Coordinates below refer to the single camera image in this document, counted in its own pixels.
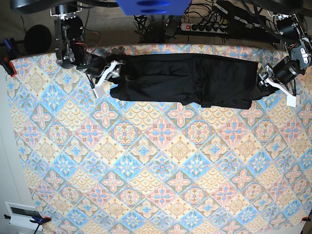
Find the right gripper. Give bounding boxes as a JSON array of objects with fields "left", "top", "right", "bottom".
[{"left": 77, "top": 54, "right": 124, "bottom": 82}]

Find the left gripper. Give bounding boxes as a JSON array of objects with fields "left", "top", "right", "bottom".
[{"left": 253, "top": 57, "right": 305, "bottom": 100}]

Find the black long-sleeve t-shirt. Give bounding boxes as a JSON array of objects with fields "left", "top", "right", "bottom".
[{"left": 107, "top": 54, "right": 258, "bottom": 109}]

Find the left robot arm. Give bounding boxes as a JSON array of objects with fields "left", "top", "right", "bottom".
[{"left": 241, "top": 0, "right": 312, "bottom": 100}]

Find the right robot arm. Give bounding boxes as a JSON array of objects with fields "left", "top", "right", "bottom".
[{"left": 10, "top": 0, "right": 119, "bottom": 85}]

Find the black round stool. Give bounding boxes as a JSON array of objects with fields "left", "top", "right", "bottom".
[{"left": 24, "top": 24, "right": 52, "bottom": 55}]

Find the white power strip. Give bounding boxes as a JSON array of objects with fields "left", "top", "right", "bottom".
[{"left": 180, "top": 23, "right": 227, "bottom": 34}]

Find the red black clamp left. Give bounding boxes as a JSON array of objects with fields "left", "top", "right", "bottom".
[{"left": 0, "top": 57, "right": 17, "bottom": 77}]

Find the patterned tablecloth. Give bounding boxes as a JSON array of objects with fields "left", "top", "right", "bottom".
[{"left": 6, "top": 54, "right": 312, "bottom": 234}]

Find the red clamp bottom right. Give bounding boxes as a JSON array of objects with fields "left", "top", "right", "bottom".
[{"left": 301, "top": 217, "right": 311, "bottom": 222}]

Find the blue clamp bottom left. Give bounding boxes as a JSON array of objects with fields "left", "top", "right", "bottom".
[{"left": 4, "top": 214, "right": 51, "bottom": 234}]

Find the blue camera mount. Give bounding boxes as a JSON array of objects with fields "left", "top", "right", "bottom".
[{"left": 116, "top": 0, "right": 192, "bottom": 16}]

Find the white wall vent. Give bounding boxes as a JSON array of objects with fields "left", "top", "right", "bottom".
[{"left": 5, "top": 202, "right": 40, "bottom": 230}]

